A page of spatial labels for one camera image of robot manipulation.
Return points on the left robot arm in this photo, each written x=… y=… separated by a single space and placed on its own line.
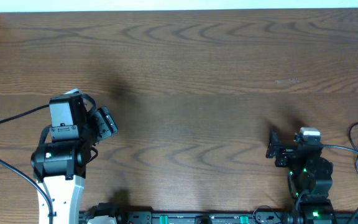
x=65 y=148

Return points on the clear tape piece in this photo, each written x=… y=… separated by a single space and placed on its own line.
x=289 y=81

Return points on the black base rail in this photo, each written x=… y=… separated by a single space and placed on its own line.
x=111 y=213

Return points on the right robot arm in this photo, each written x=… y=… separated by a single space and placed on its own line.
x=309 y=178

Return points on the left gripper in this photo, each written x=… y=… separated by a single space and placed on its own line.
x=107 y=124

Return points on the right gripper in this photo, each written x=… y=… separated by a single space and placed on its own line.
x=284 y=152

